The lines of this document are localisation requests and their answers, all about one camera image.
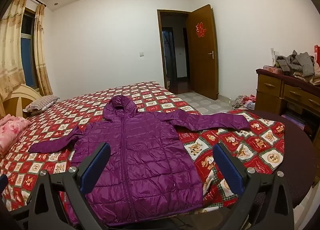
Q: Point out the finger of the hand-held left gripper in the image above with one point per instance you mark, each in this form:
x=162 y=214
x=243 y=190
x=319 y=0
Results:
x=3 y=184

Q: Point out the dark maroon mattress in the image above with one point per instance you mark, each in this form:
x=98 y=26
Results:
x=297 y=159

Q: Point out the brown wooden door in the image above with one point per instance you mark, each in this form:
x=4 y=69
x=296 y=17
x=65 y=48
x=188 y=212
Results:
x=202 y=69

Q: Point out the red box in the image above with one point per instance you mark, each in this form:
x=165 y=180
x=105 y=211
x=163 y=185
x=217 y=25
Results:
x=317 y=53

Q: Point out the pile of grey clothes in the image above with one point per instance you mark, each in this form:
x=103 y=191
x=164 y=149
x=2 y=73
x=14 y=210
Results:
x=298 y=66

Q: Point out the wooden headboard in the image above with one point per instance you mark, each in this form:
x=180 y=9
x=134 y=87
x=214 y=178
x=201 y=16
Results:
x=20 y=97

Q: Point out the clothes heap on floor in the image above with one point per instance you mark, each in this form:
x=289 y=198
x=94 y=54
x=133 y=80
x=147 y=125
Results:
x=243 y=101

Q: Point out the purple puffer jacket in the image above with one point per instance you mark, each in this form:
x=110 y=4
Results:
x=140 y=157

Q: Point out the red paper door decoration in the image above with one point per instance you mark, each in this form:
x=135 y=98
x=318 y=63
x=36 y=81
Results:
x=200 y=29

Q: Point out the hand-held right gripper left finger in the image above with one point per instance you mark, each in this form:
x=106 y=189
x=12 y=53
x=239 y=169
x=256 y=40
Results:
x=96 y=167

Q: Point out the beige patterned curtain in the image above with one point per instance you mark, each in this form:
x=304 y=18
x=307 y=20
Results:
x=41 y=52
x=11 y=52

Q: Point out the pink floral quilt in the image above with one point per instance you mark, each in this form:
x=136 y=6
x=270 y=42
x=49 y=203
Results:
x=11 y=131

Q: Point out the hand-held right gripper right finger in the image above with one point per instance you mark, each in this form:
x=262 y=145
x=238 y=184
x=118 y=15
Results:
x=228 y=170

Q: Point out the pink box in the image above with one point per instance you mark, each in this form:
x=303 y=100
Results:
x=272 y=69

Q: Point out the wooden desk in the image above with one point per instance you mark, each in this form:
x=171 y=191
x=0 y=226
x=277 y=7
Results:
x=272 y=104

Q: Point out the red bear printed bedspread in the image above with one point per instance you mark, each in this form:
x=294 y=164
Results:
x=50 y=129

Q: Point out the brown door frame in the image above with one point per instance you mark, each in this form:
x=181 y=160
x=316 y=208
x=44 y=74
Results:
x=160 y=52

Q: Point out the wooden desk drawer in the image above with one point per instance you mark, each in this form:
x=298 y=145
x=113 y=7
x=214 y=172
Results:
x=301 y=98
x=269 y=86

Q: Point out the striped pillow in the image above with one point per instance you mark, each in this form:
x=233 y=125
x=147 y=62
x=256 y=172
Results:
x=41 y=104

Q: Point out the window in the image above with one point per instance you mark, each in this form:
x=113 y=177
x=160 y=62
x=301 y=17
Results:
x=28 y=52

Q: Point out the white packet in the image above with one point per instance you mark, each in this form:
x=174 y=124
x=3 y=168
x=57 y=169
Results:
x=273 y=54

